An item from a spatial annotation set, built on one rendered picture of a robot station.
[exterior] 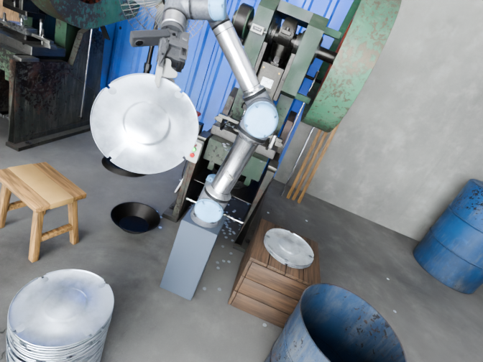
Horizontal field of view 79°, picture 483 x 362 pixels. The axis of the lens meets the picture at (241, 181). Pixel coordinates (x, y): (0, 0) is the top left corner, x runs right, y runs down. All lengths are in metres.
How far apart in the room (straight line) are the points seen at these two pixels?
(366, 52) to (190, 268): 1.33
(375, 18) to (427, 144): 2.01
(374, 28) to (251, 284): 1.36
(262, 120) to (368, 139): 2.34
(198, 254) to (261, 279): 0.35
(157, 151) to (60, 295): 0.60
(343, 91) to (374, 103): 1.63
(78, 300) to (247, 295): 0.84
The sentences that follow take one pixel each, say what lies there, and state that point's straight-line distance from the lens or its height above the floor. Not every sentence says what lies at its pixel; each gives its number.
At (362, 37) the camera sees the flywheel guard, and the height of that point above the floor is 1.44.
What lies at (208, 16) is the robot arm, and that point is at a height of 1.27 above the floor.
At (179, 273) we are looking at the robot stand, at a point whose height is 0.14.
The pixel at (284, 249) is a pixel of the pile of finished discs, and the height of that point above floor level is 0.37.
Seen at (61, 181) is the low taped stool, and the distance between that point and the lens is 1.73.
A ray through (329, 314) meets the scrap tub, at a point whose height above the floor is 0.32.
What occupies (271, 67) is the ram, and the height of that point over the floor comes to 1.15.
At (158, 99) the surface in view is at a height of 1.02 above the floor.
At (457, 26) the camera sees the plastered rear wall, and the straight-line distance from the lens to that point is 3.38.
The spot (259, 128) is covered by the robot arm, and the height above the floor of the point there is 1.01.
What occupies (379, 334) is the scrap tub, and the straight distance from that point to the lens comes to 1.48.
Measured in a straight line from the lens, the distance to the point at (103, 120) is 0.90.
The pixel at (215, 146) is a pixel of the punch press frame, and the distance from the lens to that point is 1.88.
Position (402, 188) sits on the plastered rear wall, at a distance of 3.54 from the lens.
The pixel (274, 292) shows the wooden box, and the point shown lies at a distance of 1.62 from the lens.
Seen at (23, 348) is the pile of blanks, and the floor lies 0.30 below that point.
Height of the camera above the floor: 1.26
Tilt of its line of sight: 25 degrees down
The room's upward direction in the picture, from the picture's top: 22 degrees clockwise
